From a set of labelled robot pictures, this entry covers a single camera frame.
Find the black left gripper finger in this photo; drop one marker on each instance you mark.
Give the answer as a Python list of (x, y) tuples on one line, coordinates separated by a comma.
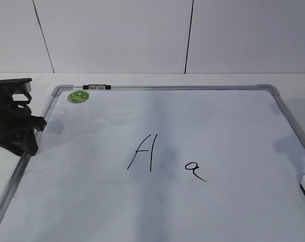
[(22, 142), (37, 123)]

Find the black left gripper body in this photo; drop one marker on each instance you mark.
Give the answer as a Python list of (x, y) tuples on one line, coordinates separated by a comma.
[(14, 105)]

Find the round green magnet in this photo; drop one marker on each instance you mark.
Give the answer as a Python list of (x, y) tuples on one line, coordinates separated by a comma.
[(77, 97)]

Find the black and grey frame clip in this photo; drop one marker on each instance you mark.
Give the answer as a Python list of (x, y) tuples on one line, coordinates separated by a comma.
[(96, 87)]

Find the white board with grey frame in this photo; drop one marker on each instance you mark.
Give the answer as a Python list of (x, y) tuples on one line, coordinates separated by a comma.
[(161, 163)]

